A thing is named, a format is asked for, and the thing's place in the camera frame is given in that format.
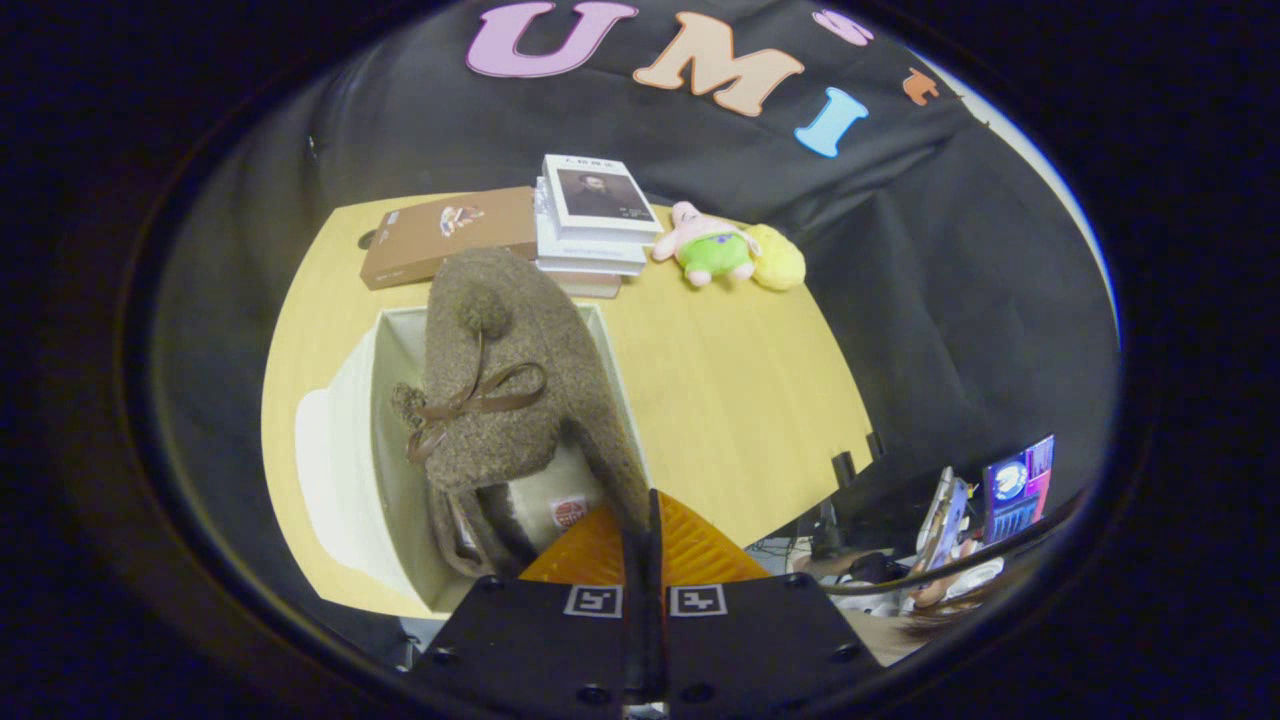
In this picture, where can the grey fabric storage box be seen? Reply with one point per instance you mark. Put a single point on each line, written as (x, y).
(340, 470)

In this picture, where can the black chair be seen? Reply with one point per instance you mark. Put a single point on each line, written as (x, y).
(843, 470)

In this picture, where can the sticker-covered laptop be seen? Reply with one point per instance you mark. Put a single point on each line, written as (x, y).
(1015, 490)

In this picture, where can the plain white book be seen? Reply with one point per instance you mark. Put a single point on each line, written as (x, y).
(590, 252)

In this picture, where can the book with cream pages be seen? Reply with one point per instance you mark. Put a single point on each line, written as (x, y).
(595, 285)

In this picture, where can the pink and green plush toy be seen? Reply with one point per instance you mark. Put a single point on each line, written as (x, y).
(712, 252)

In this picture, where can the flat brown cardboard box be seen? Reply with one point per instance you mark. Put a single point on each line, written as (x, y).
(440, 245)

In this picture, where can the yellow plush toy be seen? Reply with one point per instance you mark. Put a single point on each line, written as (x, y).
(780, 258)

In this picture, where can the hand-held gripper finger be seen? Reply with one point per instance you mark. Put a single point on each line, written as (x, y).
(658, 640)
(636, 640)

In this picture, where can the brown fuzzy shoe with bow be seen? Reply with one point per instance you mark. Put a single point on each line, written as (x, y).
(510, 330)
(405, 402)

